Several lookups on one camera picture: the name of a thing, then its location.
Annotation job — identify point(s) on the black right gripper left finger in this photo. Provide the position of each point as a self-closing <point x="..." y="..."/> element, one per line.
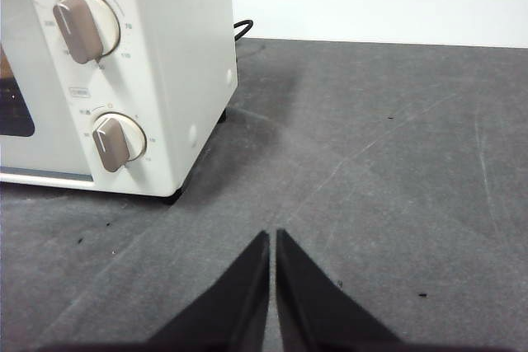
<point x="231" y="311"/>

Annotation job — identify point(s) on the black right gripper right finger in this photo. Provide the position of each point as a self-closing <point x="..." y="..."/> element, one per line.
<point x="313" y="311"/>

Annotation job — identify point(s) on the white Toshiba toaster oven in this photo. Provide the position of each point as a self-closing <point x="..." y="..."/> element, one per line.
<point x="185" y="38"/>

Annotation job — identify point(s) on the beige timer dial knob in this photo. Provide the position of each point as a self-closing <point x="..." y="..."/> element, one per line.
<point x="109" y="144"/>

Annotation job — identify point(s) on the beige temperature dial knob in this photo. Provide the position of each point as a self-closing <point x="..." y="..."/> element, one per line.
<point x="78" y="26"/>

